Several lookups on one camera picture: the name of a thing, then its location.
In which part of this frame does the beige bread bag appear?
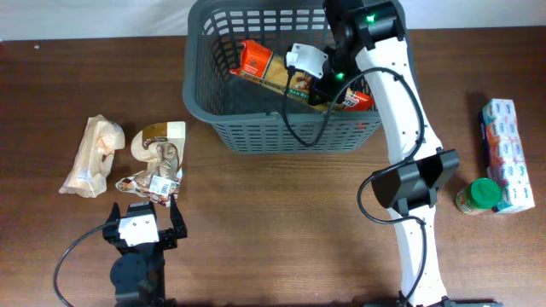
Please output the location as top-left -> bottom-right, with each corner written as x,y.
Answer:
59,114 -> 125,198

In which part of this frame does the brown white snack bag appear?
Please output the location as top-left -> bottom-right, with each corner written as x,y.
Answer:
115,121 -> 186,207

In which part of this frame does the orange biscuit packet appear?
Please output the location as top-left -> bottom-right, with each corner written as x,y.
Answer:
229,39 -> 375,112

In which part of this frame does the green lid jar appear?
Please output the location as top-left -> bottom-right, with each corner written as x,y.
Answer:
455,177 -> 502,215

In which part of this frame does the tissue pack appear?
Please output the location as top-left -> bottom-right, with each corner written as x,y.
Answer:
479,99 -> 535,214

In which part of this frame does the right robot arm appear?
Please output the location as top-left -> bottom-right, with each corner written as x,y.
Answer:
322,1 -> 460,306

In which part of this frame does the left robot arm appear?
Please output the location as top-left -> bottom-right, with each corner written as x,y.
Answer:
102,194 -> 188,307

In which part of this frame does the grey plastic basket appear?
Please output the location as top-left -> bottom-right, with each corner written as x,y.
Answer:
182,0 -> 420,155

